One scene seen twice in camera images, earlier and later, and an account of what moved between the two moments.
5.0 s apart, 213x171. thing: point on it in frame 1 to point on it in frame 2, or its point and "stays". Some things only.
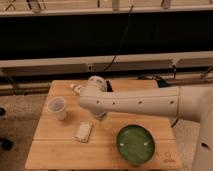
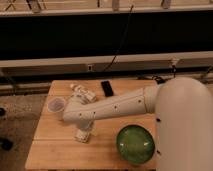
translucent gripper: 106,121 to 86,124
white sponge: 82,131 stays
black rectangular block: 109,88 stays
